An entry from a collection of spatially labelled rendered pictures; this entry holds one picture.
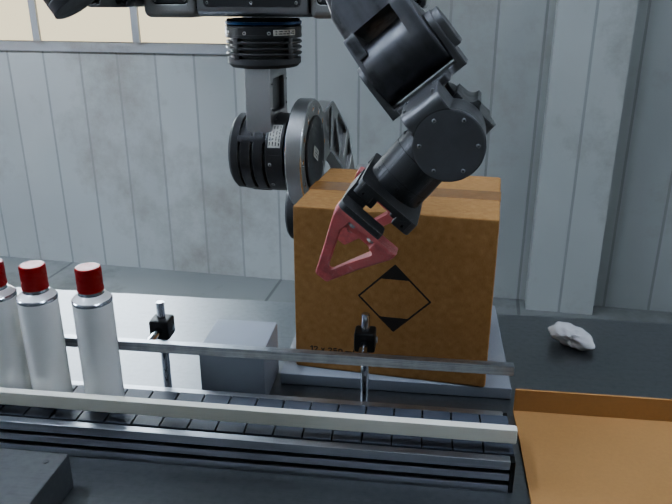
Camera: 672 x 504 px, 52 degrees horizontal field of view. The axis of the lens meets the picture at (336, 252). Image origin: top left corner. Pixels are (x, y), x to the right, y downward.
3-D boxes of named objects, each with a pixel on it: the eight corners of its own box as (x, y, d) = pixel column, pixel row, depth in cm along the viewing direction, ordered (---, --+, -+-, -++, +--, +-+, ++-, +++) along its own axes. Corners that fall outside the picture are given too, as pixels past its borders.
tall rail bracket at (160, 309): (145, 420, 101) (133, 318, 95) (163, 393, 108) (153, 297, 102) (167, 422, 100) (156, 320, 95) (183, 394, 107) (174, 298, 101)
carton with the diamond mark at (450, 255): (295, 365, 112) (291, 205, 102) (330, 303, 133) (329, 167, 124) (485, 388, 105) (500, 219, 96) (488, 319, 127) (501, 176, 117)
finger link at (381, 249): (287, 262, 62) (352, 189, 59) (305, 235, 69) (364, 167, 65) (344, 310, 63) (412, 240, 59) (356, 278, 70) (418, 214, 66)
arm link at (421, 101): (436, 3, 60) (361, 66, 64) (426, 8, 50) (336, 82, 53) (516, 112, 62) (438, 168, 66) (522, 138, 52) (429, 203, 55)
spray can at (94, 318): (79, 411, 94) (58, 273, 87) (97, 390, 99) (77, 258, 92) (116, 414, 94) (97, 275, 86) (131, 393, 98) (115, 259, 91)
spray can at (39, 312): (27, 408, 95) (1, 270, 88) (46, 388, 100) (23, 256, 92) (62, 411, 94) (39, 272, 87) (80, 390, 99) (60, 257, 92)
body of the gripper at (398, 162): (348, 194, 61) (402, 131, 58) (365, 165, 70) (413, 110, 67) (403, 241, 62) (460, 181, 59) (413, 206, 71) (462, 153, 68)
